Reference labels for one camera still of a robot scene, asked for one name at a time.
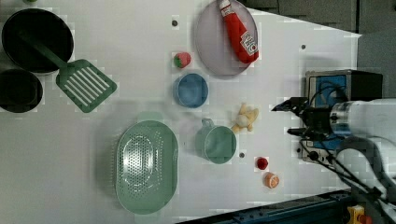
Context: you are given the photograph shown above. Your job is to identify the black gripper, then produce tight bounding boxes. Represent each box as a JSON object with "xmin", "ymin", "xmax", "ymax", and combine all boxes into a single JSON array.
[{"xmin": 273, "ymin": 97, "xmax": 332, "ymax": 140}]

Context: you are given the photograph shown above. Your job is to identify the yellow plush peeled banana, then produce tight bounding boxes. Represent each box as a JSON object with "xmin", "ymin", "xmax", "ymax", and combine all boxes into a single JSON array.
[{"xmin": 232, "ymin": 103, "xmax": 260, "ymax": 133}]

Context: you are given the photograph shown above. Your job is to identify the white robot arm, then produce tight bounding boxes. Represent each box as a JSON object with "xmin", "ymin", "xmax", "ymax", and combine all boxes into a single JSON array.
[{"xmin": 274, "ymin": 97, "xmax": 395, "ymax": 203}]

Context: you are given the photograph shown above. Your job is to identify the silver black toaster oven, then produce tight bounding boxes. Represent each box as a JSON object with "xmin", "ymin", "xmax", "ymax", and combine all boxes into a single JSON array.
[{"xmin": 301, "ymin": 70, "xmax": 383, "ymax": 164}]

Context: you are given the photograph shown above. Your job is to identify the small red toy fruit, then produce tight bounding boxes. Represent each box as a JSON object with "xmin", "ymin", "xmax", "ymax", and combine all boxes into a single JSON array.
[{"xmin": 256, "ymin": 157, "xmax": 269, "ymax": 170}]

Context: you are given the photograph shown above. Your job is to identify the orange slice toy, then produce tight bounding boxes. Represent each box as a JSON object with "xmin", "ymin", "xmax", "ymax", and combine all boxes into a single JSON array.
[{"xmin": 264, "ymin": 173, "xmax": 279, "ymax": 189}]

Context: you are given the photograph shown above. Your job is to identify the green measuring cup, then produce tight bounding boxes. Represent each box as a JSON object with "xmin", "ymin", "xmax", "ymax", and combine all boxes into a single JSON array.
[{"xmin": 195, "ymin": 119, "xmax": 236, "ymax": 164}]

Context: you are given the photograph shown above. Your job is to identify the red plush ketchup bottle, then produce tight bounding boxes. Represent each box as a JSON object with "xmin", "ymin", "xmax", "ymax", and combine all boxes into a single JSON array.
[{"xmin": 219, "ymin": 0, "xmax": 259, "ymax": 63}]

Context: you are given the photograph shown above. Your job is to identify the blue round bowl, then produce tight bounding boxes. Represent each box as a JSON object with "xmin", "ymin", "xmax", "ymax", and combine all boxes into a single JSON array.
[{"xmin": 173, "ymin": 74, "xmax": 209, "ymax": 108}]

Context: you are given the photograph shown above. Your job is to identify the grey round plate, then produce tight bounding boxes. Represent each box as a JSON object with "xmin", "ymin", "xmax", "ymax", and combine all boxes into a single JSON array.
[{"xmin": 194, "ymin": 0, "xmax": 260, "ymax": 76}]

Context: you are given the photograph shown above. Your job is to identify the yellow red emergency button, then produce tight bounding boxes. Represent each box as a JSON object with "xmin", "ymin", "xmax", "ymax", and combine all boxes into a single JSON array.
[{"xmin": 347, "ymin": 205, "xmax": 373, "ymax": 224}]

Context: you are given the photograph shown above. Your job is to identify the red plush strawberry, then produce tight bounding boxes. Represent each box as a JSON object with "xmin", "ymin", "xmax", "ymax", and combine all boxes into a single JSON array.
[{"xmin": 174, "ymin": 52, "xmax": 191, "ymax": 68}]

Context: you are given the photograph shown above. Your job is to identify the green perforated colander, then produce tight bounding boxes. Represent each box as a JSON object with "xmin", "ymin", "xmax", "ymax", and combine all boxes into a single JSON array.
[{"xmin": 115, "ymin": 112, "xmax": 178, "ymax": 215}]

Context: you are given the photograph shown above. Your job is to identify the green slotted spatula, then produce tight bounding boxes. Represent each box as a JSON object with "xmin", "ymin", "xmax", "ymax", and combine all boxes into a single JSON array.
[{"xmin": 19, "ymin": 32, "xmax": 118, "ymax": 113}]

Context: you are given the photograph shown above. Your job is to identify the large black pan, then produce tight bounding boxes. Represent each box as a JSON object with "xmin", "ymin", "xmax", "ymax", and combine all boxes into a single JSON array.
[{"xmin": 2, "ymin": 8, "xmax": 74, "ymax": 73}]

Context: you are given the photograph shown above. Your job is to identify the small black pot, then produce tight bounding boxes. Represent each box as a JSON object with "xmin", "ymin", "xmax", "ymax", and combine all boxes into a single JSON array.
[{"xmin": 0, "ymin": 69, "xmax": 43, "ymax": 113}]

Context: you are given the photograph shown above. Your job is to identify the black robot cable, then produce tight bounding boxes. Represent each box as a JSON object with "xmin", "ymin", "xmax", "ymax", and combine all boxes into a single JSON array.
[{"xmin": 299, "ymin": 83, "xmax": 396, "ymax": 216}]

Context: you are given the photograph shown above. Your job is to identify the blue metal table frame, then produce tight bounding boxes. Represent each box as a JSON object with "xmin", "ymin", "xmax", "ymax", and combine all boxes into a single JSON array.
[{"xmin": 177, "ymin": 190, "xmax": 354, "ymax": 224}]

